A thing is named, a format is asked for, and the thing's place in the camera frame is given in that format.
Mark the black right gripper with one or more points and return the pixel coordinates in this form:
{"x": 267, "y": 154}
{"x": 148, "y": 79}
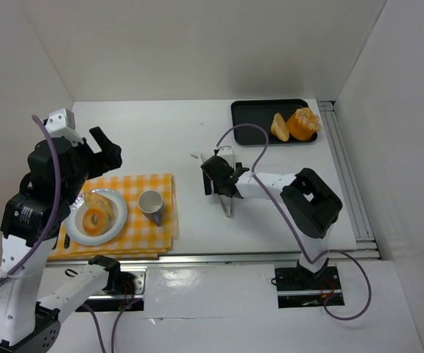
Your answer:
{"x": 210, "y": 178}

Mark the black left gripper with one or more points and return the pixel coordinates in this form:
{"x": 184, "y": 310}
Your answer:
{"x": 108, "y": 154}

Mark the stainless steel serving tongs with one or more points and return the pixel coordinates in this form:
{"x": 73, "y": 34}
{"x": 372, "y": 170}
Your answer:
{"x": 225, "y": 202}

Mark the oval bread roll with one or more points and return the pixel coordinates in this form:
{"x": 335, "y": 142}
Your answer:
{"x": 92, "y": 199}

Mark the ring donut bread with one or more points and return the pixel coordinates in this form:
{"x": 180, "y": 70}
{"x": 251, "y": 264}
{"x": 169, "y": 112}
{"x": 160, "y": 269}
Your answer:
{"x": 95, "y": 221}

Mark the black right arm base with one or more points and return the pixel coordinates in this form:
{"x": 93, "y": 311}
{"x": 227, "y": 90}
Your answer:
{"x": 296, "y": 290}

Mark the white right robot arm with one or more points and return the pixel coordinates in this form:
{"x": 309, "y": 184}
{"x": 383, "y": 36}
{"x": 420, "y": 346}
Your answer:
{"x": 307, "y": 204}

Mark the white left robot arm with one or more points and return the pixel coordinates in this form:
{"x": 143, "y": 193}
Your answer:
{"x": 58, "y": 168}

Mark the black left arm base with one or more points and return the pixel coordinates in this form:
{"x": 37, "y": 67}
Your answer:
{"x": 130, "y": 290}

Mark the black food tray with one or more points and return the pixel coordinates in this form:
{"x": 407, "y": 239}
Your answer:
{"x": 261, "y": 113}

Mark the purple ceramic mug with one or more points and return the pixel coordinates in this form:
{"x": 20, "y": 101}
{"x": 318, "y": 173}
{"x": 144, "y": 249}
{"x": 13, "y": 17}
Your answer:
{"x": 152, "y": 205}

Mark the white ceramic plate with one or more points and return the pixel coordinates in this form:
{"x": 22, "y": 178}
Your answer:
{"x": 73, "y": 223}

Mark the yellow checkered cloth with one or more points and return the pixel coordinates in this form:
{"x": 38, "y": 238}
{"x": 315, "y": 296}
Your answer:
{"x": 140, "y": 237}

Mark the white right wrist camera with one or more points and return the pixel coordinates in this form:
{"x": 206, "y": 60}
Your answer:
{"x": 227, "y": 153}

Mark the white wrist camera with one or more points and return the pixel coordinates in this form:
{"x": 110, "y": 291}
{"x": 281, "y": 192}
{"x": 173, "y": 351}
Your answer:
{"x": 61, "y": 124}
{"x": 227, "y": 153}

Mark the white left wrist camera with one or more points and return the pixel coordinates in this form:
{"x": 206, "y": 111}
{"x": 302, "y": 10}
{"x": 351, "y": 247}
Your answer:
{"x": 61, "y": 124}

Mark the dark cutlery handle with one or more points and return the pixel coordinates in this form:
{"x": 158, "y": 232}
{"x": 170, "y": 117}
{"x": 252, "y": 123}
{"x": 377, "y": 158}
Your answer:
{"x": 67, "y": 241}

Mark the aluminium side rail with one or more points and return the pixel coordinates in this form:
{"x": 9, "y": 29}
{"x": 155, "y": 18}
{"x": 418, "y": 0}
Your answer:
{"x": 367, "y": 247}

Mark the aluminium front rail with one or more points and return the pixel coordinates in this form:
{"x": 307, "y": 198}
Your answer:
{"x": 216, "y": 258}

